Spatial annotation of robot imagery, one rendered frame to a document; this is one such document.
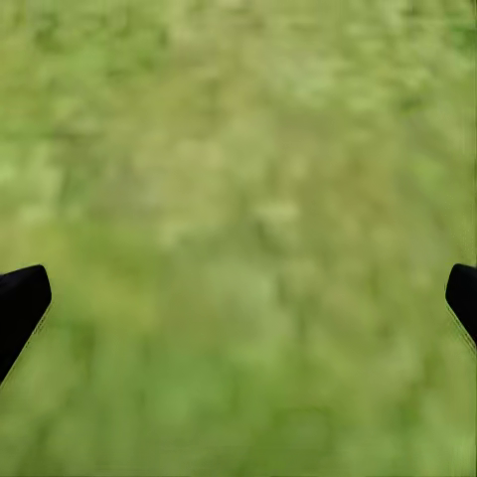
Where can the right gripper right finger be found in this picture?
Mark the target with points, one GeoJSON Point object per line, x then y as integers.
{"type": "Point", "coordinates": [461, 294]}

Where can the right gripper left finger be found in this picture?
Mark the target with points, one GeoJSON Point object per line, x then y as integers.
{"type": "Point", "coordinates": [24, 297]}

